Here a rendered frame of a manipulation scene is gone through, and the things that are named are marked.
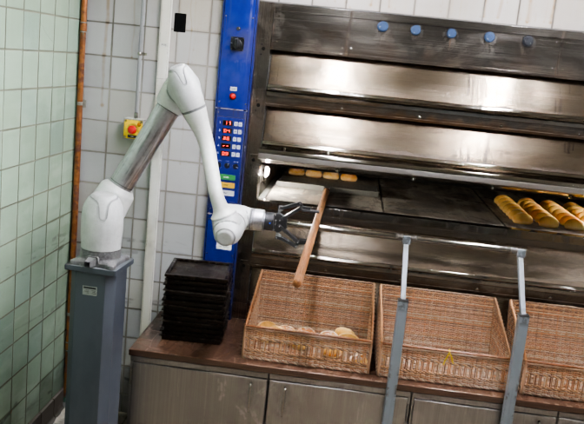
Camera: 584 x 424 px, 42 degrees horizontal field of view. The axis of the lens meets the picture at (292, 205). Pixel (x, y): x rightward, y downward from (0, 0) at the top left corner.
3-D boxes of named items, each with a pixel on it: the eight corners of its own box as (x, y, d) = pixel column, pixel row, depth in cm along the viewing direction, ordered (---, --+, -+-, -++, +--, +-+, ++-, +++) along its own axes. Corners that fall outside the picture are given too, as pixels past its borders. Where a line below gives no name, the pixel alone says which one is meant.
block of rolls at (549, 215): (492, 202, 430) (494, 192, 429) (578, 212, 427) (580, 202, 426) (513, 223, 371) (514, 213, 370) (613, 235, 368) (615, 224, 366)
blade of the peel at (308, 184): (378, 197, 407) (378, 192, 407) (275, 185, 412) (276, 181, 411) (376, 186, 443) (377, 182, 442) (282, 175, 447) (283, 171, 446)
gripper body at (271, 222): (267, 208, 315) (288, 211, 315) (264, 228, 317) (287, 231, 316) (264, 212, 308) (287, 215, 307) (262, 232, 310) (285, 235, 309)
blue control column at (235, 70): (246, 306, 575) (273, 14, 535) (267, 308, 574) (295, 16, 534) (189, 424, 386) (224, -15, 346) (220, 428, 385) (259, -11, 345)
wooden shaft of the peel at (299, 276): (301, 289, 233) (301, 280, 233) (291, 288, 233) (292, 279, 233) (328, 194, 401) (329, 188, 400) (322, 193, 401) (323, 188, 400)
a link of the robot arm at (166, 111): (74, 224, 307) (77, 213, 328) (110, 244, 312) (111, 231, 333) (175, 61, 302) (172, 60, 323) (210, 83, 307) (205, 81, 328)
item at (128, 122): (126, 137, 366) (127, 116, 364) (147, 140, 365) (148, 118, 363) (122, 139, 359) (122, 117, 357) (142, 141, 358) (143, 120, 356)
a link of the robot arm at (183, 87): (210, 103, 296) (207, 101, 309) (193, 59, 292) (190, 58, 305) (178, 115, 295) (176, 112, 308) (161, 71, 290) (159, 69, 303)
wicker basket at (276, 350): (255, 321, 375) (260, 267, 369) (369, 336, 370) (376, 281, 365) (238, 359, 327) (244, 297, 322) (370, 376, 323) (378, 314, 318)
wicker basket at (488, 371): (371, 336, 370) (378, 281, 365) (488, 351, 367) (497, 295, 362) (374, 377, 322) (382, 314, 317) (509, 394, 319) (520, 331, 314)
